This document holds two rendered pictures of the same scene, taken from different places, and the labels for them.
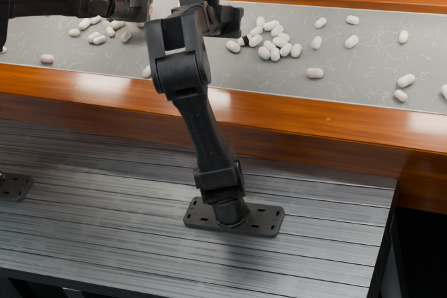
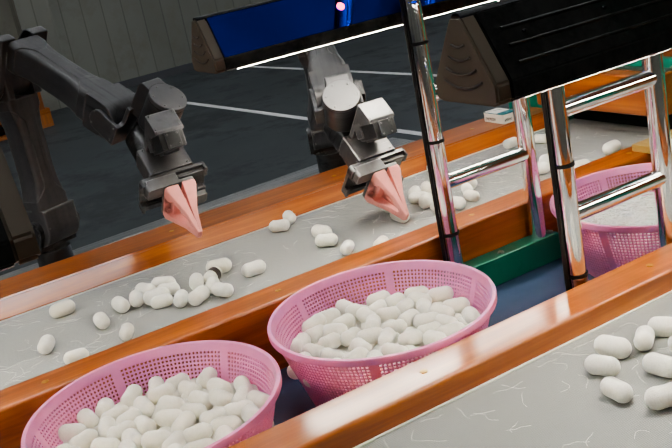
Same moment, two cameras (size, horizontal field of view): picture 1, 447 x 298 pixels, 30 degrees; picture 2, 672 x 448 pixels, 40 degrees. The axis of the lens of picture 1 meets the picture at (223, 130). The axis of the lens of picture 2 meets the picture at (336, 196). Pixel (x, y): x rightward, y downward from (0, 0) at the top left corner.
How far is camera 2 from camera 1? 2.62 m
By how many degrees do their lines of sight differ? 97
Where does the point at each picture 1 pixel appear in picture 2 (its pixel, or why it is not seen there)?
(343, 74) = (26, 333)
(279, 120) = (47, 269)
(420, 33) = not seen: outside the picture
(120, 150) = not seen: hidden behind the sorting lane
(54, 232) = not seen: hidden behind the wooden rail
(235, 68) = (188, 270)
